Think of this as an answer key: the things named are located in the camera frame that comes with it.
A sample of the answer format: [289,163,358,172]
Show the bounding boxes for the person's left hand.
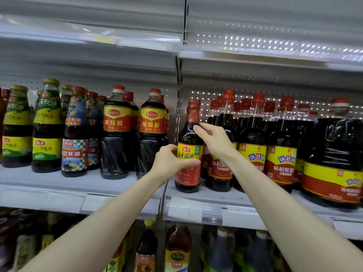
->
[149,144,196,184]

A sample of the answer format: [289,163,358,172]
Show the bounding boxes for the person's right hand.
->
[193,122,239,165]

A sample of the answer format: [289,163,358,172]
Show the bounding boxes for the brown-cap small soy bottle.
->
[175,98,205,194]

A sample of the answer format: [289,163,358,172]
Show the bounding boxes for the rice vinegar jug green label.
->
[243,229,273,272]

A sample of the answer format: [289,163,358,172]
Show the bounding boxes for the green-label oyster sauce bottle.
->
[31,78,64,173]

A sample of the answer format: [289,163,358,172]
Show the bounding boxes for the white metal store shelving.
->
[0,0,363,272]

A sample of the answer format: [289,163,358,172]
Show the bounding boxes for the orange oyster sauce squeeze bottle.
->
[0,88,8,163]

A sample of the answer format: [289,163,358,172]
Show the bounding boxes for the person's right forearm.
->
[226,151,363,272]

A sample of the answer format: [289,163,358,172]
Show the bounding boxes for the person's left forearm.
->
[20,172,165,272]

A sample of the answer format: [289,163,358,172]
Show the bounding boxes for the row of dark red-capped bottles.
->
[201,96,321,192]

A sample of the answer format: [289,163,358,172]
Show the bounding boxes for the red label dark sauce bottle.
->
[124,91,140,170]

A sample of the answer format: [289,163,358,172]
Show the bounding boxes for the large amber cooking wine jug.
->
[164,222,192,272]

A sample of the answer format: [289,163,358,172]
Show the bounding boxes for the dark bottle orange label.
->
[134,219,159,272]

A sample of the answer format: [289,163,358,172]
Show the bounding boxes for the yellow-capped green label bottle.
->
[2,85,34,169]
[59,83,73,119]

